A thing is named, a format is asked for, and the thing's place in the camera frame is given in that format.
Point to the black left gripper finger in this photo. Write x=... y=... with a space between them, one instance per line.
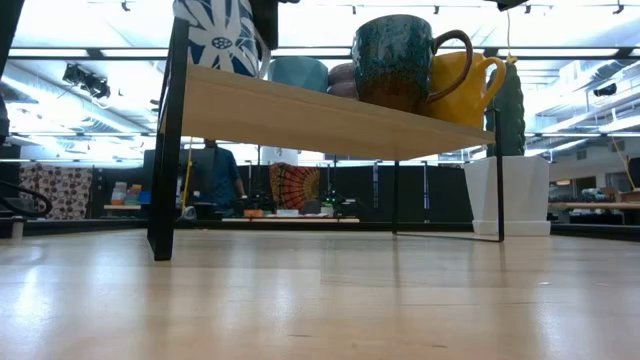
x=270 y=20

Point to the white blue floral mug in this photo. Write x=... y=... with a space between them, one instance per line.
x=220 y=35

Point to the blue faceted mug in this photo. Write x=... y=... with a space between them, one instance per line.
x=300 y=75

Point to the pink ribbed mug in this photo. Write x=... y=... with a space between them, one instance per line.
x=342 y=80

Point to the blue brown glazed mug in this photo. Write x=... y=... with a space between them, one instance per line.
x=390 y=65

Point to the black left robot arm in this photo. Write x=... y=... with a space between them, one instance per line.
x=7 y=30

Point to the long overhead light bar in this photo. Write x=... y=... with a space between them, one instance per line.
x=550 y=52

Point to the wooden shelf riser black legs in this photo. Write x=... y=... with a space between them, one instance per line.
x=300 y=115

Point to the yellow faceted mug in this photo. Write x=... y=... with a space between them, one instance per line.
x=465 y=100

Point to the green cactus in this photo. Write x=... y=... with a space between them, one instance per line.
x=512 y=115

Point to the white round column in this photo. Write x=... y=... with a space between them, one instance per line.
x=280 y=156

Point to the person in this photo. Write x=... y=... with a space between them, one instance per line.
x=225 y=175

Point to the orange mandala tapestry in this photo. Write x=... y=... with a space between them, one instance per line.
x=295 y=187

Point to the yellow pole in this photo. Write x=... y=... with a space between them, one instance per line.
x=188 y=170

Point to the black ceiling spotlight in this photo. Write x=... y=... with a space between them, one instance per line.
x=100 y=89

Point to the black device green lights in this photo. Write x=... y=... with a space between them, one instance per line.
x=330 y=200

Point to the small orange box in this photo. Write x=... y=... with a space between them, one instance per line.
x=252 y=213

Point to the wooden workbench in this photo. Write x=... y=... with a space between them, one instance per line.
x=590 y=205

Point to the stacked colourful bins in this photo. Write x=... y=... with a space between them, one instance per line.
x=120 y=192

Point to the patterned cloth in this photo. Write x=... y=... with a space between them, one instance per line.
x=65 y=192

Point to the black ceiling camera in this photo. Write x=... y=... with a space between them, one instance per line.
x=605 y=90

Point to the black partition wall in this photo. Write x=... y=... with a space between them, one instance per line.
x=450 y=195

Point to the black rig frame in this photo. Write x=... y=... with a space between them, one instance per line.
x=425 y=226

